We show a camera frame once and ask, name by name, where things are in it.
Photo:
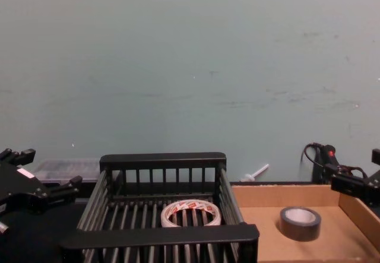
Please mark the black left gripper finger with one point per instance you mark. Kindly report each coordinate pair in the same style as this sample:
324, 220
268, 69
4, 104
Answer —
63, 187
22, 155

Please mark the black rack with steel bars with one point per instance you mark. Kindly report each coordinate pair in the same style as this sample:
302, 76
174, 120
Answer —
160, 239

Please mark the shallow brown cardboard tray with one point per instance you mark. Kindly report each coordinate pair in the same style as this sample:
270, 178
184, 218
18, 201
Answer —
267, 215

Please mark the small white plastic piece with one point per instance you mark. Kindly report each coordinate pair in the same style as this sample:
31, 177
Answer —
255, 172

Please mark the roll of silver tape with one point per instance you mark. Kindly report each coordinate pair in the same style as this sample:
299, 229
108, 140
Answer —
300, 230

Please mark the roll of white tape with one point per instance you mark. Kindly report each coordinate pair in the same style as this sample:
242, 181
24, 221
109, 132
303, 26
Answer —
169, 215

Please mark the clear plastic case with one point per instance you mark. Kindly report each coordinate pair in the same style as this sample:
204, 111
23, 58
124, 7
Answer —
68, 168

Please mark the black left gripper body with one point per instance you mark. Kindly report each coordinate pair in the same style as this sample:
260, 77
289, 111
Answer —
17, 188

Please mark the plain pale wall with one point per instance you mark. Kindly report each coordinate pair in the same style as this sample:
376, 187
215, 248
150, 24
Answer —
190, 67

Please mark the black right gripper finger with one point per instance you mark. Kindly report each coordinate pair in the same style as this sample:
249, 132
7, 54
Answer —
347, 184
376, 156

